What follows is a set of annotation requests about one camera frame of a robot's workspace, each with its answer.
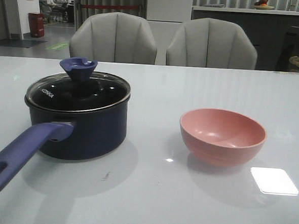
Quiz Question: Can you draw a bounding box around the grey tray on counter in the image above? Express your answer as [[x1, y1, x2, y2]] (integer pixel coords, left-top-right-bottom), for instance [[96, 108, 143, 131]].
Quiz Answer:
[[203, 4, 226, 8]]

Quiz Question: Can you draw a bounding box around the white cabinet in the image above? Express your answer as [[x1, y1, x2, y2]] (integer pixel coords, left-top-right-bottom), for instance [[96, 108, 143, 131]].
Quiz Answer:
[[146, 0, 193, 22]]

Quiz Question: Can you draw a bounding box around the left grey upholstered chair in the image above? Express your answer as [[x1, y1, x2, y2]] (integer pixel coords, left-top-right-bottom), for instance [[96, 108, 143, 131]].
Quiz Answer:
[[69, 12, 158, 65]]

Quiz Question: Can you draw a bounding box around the red barrier belt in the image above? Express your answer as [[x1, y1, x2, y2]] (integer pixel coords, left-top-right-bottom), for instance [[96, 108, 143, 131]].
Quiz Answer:
[[81, 4, 140, 10]]

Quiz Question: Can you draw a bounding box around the fruit plate on counter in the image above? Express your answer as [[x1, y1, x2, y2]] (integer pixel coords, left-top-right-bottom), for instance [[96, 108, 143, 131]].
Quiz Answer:
[[252, 0, 275, 10]]

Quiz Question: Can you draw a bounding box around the dark blue saucepan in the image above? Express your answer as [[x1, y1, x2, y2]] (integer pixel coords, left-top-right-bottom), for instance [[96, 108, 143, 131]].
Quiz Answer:
[[0, 97, 129, 191]]

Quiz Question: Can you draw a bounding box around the glass pot lid blue knob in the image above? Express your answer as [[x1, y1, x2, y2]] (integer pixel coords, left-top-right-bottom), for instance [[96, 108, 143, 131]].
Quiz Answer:
[[25, 57, 131, 113]]

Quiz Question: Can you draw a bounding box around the pink plastic bowl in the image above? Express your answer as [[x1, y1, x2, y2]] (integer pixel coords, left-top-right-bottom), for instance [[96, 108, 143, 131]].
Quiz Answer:
[[180, 108, 267, 167]]

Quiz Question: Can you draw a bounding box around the seated person in background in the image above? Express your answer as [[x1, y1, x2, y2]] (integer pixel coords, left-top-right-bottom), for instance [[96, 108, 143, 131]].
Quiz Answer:
[[46, 0, 68, 21]]

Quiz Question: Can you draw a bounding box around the dark grey counter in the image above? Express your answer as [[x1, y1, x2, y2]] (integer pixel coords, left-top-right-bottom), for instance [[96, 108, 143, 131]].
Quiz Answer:
[[192, 6, 299, 71]]

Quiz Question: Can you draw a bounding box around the right grey upholstered chair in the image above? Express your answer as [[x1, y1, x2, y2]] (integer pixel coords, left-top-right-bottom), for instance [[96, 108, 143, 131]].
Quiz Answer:
[[166, 18, 257, 70]]

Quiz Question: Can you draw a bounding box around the grey upholstered chair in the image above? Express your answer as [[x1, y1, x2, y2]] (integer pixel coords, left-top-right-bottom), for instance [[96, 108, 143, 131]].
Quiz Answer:
[[69, 12, 158, 65], [166, 18, 257, 70]]

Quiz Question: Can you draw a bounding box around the red trash bin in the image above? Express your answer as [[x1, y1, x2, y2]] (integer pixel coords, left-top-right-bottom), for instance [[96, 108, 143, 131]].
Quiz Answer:
[[28, 12, 45, 38]]

